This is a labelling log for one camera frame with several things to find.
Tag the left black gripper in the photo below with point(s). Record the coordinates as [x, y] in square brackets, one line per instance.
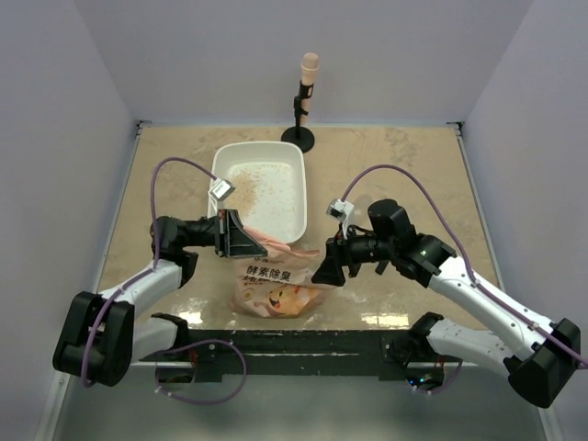
[232, 239]

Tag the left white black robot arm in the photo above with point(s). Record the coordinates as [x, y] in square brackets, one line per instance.
[100, 336]

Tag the black stand with beige handle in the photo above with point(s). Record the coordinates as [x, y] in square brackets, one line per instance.
[299, 134]

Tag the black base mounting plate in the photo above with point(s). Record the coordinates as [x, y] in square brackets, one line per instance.
[368, 353]

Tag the white plastic litter box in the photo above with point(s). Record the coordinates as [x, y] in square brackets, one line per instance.
[270, 186]

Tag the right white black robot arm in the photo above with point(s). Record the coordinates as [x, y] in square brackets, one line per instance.
[536, 355]

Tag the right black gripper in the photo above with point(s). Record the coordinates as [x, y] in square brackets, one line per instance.
[331, 270]

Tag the pink cat litter bag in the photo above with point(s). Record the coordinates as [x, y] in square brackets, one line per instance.
[277, 285]

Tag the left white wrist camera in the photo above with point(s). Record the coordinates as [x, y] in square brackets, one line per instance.
[220, 189]

